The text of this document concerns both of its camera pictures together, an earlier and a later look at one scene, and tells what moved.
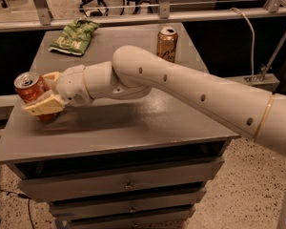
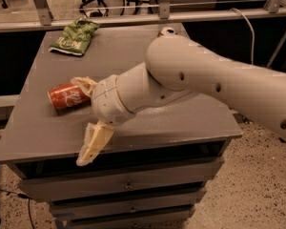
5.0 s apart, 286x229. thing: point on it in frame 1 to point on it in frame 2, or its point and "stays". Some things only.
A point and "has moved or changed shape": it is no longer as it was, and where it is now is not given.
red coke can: (30, 86) has moved or changed shape
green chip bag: (74, 37) stays
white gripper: (71, 84) to (107, 99)
